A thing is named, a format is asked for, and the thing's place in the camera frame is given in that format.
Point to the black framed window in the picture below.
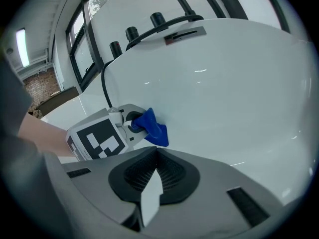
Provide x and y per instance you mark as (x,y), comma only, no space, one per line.
(82,53)

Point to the white gripper camera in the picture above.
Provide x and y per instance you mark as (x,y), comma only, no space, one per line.
(115,114)

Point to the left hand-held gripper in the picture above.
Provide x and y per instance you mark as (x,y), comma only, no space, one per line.
(99,138)

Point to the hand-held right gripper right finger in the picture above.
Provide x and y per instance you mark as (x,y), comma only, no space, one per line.
(211,198)

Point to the person's grey sleeve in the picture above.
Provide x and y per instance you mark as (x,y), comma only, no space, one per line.
(15,108)

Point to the dark brown table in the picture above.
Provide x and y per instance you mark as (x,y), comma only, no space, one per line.
(57,99)

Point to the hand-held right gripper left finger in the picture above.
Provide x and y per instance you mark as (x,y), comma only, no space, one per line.
(94,180)

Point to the black faucet knob red dot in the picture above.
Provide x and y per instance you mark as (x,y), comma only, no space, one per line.
(116,49)

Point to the long ceiling light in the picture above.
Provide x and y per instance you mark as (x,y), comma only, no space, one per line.
(23,47)

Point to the white bathtub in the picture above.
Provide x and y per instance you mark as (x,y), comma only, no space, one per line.
(224,96)

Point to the person's left forearm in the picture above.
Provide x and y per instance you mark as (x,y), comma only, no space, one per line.
(42,136)

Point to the blue wiping cloth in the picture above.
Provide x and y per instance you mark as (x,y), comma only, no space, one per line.
(155,131)

